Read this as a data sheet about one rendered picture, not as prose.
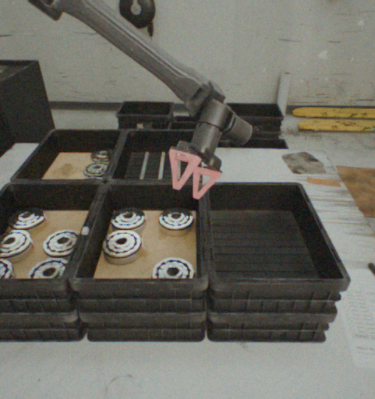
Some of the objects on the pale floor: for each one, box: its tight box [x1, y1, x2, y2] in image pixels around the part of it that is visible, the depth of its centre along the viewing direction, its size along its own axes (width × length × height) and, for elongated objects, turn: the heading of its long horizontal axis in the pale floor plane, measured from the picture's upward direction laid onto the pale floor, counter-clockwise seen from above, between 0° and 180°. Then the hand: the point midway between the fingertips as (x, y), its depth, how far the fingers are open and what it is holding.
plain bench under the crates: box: [0, 143, 375, 399], centre depth 129 cm, size 160×160×70 cm
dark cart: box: [0, 60, 55, 169], centre depth 246 cm, size 60×45×90 cm
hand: (187, 190), depth 72 cm, fingers open, 9 cm apart
